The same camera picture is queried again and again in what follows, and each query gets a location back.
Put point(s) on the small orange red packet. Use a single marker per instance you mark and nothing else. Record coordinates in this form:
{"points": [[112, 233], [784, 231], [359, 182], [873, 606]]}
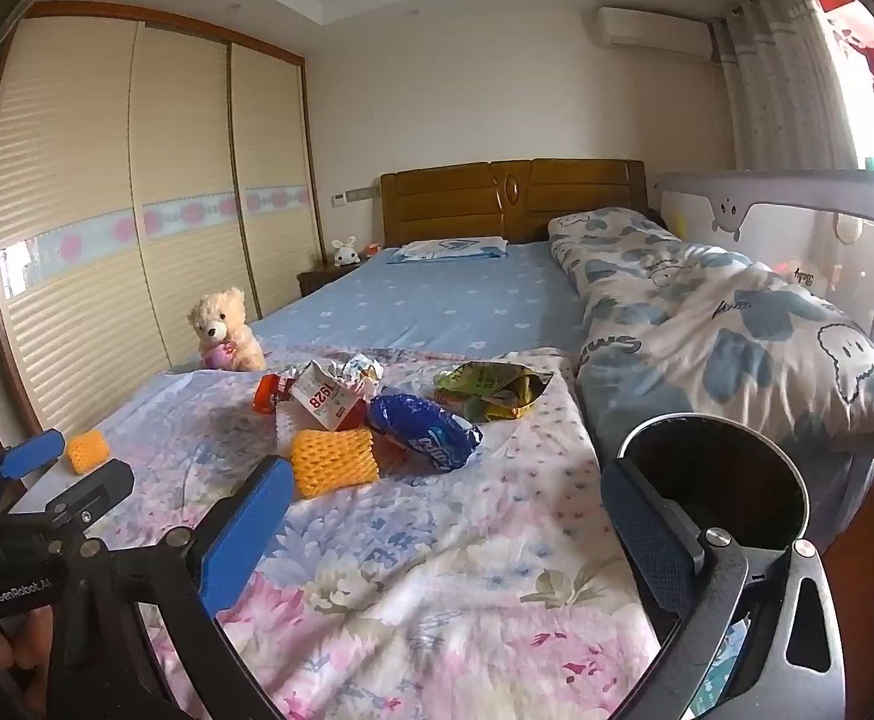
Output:
{"points": [[266, 394]]}

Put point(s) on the person's left hand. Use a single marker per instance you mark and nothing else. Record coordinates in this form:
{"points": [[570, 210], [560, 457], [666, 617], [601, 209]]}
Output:
{"points": [[2, 649]]}

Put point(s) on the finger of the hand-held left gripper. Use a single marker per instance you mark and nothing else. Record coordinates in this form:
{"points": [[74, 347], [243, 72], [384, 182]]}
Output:
{"points": [[32, 454], [95, 487]]}

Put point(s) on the dark wooden nightstand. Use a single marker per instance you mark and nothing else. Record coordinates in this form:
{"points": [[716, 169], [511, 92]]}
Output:
{"points": [[324, 281]]}

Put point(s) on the brown wooden headboard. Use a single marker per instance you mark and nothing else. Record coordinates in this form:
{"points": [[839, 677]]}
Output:
{"points": [[444, 202]]}

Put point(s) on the grey bed guard rail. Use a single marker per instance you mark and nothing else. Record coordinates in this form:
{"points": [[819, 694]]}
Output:
{"points": [[781, 232]]}

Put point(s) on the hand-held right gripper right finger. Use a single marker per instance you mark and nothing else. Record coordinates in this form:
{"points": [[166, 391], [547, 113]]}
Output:
{"points": [[654, 540]]}

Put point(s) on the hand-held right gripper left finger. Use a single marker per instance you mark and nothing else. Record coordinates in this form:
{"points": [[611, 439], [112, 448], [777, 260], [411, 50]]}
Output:
{"points": [[245, 532]]}

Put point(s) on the small yellow foam fruit net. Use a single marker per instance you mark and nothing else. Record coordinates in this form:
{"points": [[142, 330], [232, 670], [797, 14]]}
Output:
{"points": [[88, 452]]}

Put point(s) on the green yellow snack bag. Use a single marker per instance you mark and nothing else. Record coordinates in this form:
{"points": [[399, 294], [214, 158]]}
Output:
{"points": [[493, 390]]}

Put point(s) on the white rabbit toy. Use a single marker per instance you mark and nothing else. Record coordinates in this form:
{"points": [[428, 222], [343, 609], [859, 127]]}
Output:
{"points": [[345, 251]]}

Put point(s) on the beige teddy bear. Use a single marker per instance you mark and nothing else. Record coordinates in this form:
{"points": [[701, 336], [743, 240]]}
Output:
{"points": [[215, 322]]}

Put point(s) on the white round bin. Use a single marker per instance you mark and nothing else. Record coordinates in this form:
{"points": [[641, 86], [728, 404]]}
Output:
{"points": [[736, 480]]}

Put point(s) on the white air conditioner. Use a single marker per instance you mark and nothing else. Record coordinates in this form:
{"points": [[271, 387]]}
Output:
{"points": [[654, 30]]}

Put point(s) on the blue cloud print duvet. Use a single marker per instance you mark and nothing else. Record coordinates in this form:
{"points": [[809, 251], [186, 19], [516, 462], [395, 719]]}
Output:
{"points": [[706, 315]]}

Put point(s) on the blue snack bag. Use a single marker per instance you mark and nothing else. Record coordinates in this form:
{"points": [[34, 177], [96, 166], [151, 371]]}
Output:
{"points": [[422, 435]]}

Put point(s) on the magazine under bin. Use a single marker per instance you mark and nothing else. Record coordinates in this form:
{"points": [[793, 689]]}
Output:
{"points": [[721, 660]]}

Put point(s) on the beige sliding door wardrobe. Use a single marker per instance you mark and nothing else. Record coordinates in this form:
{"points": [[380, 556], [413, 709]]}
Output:
{"points": [[107, 202]]}

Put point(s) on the white paper wrapper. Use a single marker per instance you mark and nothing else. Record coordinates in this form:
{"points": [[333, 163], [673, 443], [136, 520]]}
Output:
{"points": [[324, 397]]}

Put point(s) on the light blue bedsheet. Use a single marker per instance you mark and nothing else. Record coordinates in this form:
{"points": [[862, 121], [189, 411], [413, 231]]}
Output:
{"points": [[422, 307]]}

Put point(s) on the beige hanging toy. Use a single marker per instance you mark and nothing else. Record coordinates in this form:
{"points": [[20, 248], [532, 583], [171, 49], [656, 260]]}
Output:
{"points": [[849, 229]]}

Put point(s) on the grey patterned curtain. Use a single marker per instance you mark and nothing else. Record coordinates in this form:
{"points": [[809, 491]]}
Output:
{"points": [[781, 75]]}

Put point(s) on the blue white pillow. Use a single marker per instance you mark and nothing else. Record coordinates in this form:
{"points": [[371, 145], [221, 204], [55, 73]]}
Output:
{"points": [[444, 249]]}

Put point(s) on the pink floral blanket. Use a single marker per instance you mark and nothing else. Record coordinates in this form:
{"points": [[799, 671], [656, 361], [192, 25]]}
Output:
{"points": [[444, 577]]}

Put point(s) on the large yellow foam fruit net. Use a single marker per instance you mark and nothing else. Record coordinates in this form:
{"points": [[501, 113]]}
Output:
{"points": [[332, 461]]}

